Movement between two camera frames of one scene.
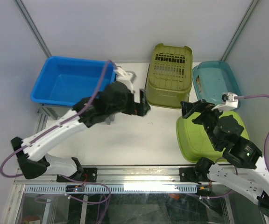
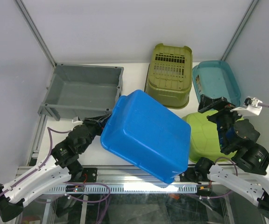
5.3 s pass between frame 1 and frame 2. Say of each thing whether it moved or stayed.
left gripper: moved
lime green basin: stayed
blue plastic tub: moved
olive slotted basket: stayed
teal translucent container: stayed
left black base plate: stayed
